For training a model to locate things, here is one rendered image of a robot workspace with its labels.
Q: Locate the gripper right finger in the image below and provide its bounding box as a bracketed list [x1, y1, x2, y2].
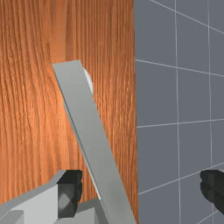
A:
[199, 168, 224, 216]

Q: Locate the grey microwave door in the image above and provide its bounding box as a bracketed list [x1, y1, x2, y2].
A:
[52, 59, 138, 224]

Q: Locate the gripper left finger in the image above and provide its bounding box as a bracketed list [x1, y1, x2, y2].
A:
[0, 169, 109, 224]

